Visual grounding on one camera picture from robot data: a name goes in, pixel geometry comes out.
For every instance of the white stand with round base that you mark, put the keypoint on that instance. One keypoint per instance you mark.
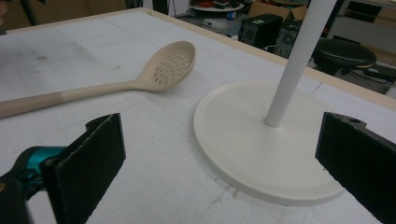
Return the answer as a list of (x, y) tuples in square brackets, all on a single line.
[(249, 140)]

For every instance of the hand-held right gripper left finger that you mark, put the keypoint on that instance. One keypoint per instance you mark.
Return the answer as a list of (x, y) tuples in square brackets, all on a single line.
[(85, 168)]

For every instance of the beige slotted spoon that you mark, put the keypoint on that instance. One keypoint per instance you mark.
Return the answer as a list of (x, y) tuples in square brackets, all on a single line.
[(169, 67)]

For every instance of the white cabinet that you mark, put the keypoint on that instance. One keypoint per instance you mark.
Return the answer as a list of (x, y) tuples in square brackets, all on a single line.
[(367, 28)]

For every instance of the black computer case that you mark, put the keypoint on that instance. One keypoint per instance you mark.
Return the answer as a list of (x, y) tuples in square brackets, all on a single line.
[(288, 39)]

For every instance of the round white table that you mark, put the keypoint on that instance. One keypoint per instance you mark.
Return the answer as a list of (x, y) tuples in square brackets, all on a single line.
[(218, 7)]

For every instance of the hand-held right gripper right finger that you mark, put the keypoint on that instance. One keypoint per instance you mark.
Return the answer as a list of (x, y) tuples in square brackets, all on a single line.
[(358, 161)]

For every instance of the black round stool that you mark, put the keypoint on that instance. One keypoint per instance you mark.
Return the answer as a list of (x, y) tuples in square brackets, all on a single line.
[(342, 54)]

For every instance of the brown cardboard box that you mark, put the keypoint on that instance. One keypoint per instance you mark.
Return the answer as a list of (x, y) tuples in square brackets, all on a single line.
[(274, 9)]

